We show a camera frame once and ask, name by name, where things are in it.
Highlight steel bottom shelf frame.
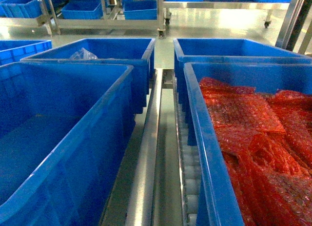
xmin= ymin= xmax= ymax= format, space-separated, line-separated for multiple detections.
xmin=99 ymin=38 xmax=203 ymax=226

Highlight blue bin with red bags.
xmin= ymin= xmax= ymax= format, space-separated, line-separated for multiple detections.
xmin=184 ymin=63 xmax=312 ymax=226

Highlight empty blue front bin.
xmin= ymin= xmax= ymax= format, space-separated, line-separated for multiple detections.
xmin=0 ymin=62 xmax=135 ymax=226

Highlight clear plastic bag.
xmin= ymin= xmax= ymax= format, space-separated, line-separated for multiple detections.
xmin=69 ymin=48 xmax=98 ymax=60

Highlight blue bin far left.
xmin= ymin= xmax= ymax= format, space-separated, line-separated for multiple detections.
xmin=0 ymin=40 xmax=52 ymax=65

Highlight blue rear left bin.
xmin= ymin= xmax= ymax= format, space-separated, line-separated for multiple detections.
xmin=21 ymin=38 xmax=156 ymax=114

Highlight red bubble wrap bags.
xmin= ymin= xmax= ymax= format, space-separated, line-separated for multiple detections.
xmin=199 ymin=77 xmax=312 ymax=226

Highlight far steel rack with bins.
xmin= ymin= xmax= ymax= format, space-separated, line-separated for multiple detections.
xmin=0 ymin=0 xmax=312 ymax=51

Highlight blue rear right bin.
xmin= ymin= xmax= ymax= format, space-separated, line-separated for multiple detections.
xmin=173 ymin=38 xmax=312 ymax=111

